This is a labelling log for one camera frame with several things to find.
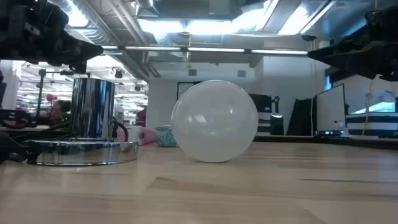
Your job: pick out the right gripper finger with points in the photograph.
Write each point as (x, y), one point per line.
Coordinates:
(345, 53)
(370, 69)

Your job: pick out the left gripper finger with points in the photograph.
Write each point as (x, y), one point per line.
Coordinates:
(77, 49)
(78, 68)

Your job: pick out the chrome lamp socket base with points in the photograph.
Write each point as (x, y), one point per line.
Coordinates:
(90, 109)

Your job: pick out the white globe lightbulb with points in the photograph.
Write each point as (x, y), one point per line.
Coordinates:
(214, 121)

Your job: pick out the person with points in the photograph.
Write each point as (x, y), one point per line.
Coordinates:
(60, 110)

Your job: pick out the black and white striped box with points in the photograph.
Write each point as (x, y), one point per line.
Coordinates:
(373, 124)

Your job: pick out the white framed board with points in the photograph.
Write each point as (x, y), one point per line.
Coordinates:
(331, 109)

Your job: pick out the small device with blue light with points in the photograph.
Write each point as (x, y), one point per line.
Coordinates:
(329, 133)

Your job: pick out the black leaning panel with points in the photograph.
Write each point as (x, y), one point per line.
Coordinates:
(300, 119)

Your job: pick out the black shelf unit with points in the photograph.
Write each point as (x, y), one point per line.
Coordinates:
(262, 105)

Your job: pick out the teal patterned bowl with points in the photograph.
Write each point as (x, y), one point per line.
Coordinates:
(164, 137)

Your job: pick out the long ceiling light bar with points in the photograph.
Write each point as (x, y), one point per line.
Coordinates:
(214, 49)

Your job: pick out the grey wall vent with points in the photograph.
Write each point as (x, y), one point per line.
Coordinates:
(242, 73)
(192, 72)

